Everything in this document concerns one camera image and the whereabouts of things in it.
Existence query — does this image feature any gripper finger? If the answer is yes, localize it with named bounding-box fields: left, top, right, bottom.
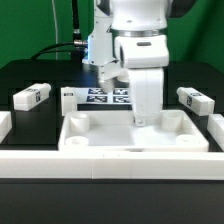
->
left=98, top=61, right=125, bottom=93
left=134, top=116, right=146, bottom=127

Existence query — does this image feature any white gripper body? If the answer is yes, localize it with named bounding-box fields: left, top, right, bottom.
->
left=114, top=35, right=169, bottom=119

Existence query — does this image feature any white desk top tray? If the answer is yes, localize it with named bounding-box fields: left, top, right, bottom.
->
left=58, top=110, right=209, bottom=152

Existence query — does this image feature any white front fence bar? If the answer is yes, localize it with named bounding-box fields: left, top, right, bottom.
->
left=0, top=150, right=224, bottom=180

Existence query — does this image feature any white marker base bracket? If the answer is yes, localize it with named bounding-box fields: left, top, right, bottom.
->
left=61, top=87, right=130, bottom=115

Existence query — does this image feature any white thin cable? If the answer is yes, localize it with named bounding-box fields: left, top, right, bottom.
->
left=51, top=0, right=60, bottom=61

